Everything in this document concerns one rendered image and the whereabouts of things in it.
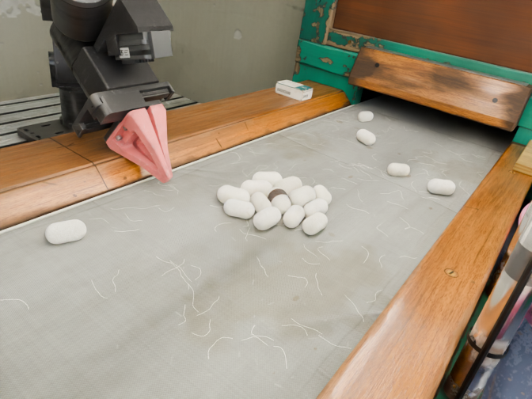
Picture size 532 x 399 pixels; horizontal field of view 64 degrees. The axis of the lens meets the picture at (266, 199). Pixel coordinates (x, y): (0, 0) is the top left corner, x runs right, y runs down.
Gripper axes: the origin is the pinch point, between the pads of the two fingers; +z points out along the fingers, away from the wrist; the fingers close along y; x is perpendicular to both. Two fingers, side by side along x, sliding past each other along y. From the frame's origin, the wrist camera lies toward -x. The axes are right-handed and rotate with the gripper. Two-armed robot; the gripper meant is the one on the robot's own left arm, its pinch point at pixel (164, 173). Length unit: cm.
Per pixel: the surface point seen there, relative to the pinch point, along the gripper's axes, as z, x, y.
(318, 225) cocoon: 13.4, -10.5, 5.0
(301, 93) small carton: -5.9, 2.5, 37.4
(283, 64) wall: -44, 59, 133
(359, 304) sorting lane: 20.3, -14.5, -0.9
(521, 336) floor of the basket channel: 34.3, -17.8, 14.8
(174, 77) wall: -81, 120, 132
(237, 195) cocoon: 6.3, -5.0, 2.9
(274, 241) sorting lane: 12.3, -7.8, 1.2
